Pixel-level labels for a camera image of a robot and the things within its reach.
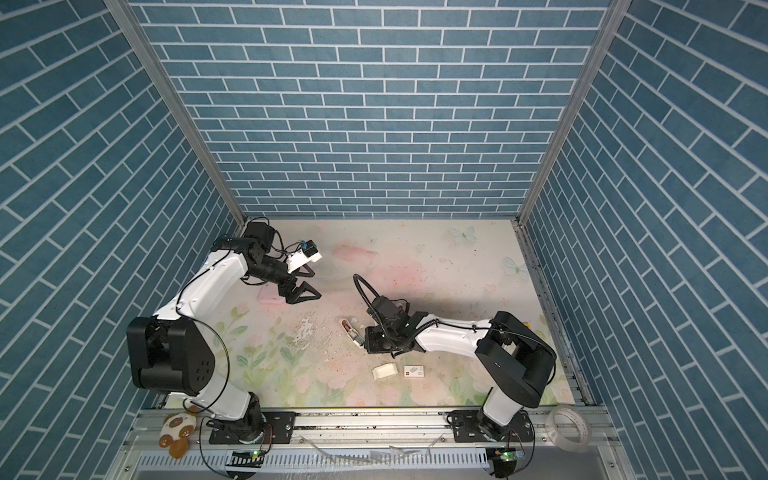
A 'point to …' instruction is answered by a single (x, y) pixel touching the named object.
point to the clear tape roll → (586, 431)
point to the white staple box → (413, 371)
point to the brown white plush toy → (176, 430)
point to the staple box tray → (384, 370)
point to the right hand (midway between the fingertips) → (360, 343)
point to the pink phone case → (268, 294)
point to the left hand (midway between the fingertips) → (313, 281)
